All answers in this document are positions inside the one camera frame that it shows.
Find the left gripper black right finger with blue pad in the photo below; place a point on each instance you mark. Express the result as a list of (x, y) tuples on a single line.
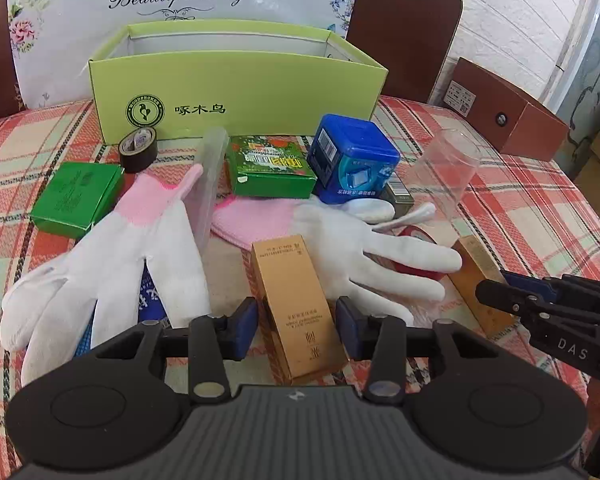
[(382, 341)]

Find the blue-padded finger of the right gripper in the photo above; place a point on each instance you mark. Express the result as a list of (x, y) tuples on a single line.
[(519, 295)]

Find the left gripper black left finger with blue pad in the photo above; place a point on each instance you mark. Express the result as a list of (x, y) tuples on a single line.
[(211, 342)]

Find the tan carton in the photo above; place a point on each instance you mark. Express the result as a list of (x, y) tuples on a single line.
[(478, 265), (303, 332)]

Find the blue white packet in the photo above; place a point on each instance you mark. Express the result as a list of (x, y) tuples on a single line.
[(150, 308)]

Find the red tape roll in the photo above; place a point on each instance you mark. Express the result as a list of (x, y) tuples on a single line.
[(414, 252)]

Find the white pink glove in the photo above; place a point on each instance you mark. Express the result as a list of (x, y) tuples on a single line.
[(95, 287), (337, 244)]

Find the white oval pad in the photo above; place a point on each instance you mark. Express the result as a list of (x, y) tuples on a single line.
[(369, 210)]

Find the clear plastic cup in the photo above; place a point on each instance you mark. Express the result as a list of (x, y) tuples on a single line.
[(443, 172)]

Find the clear plastic case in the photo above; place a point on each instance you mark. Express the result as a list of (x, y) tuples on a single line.
[(200, 201)]

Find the small olive metal box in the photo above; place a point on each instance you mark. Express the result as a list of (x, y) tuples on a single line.
[(396, 193)]

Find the green floral printed box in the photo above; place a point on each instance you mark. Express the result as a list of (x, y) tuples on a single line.
[(264, 167)]

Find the plain green small box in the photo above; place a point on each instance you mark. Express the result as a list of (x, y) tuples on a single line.
[(78, 195)]

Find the brown cardboard box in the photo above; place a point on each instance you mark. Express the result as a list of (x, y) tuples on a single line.
[(504, 114)]

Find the blue gum container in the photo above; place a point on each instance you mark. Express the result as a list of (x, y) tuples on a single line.
[(351, 158)]

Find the black tape roll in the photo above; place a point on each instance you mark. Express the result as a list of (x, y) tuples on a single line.
[(138, 150)]

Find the light green cardboard box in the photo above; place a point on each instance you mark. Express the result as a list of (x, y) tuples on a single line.
[(184, 78)]

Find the dark brown headboard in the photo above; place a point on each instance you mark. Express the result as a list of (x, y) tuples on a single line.
[(410, 37)]

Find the floral Beautiful Day pillow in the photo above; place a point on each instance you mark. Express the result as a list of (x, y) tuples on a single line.
[(53, 40)]

